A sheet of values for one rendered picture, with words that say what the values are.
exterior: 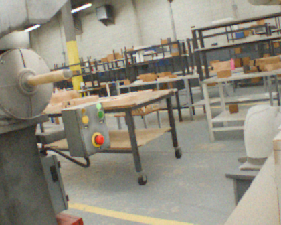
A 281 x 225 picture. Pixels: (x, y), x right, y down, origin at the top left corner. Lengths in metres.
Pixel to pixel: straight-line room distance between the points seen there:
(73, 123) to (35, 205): 0.37
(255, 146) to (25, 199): 0.98
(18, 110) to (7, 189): 0.33
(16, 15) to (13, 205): 0.73
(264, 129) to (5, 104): 1.02
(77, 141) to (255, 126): 0.74
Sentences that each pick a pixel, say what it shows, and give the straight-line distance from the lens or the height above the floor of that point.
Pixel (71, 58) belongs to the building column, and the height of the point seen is 1.97.
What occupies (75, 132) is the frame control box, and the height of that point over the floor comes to 1.02.
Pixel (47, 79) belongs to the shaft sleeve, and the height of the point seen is 1.25.
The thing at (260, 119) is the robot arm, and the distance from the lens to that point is 1.38.
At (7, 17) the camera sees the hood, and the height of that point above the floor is 1.43.
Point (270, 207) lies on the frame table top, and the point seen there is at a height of 0.93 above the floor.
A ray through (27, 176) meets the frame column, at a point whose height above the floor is 0.89.
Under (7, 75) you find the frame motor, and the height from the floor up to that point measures 1.28.
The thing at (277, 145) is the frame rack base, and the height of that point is 1.09.
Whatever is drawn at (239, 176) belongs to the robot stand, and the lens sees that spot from 1.42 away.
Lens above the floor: 1.23
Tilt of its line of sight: 3 degrees down
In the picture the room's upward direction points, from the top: 10 degrees counter-clockwise
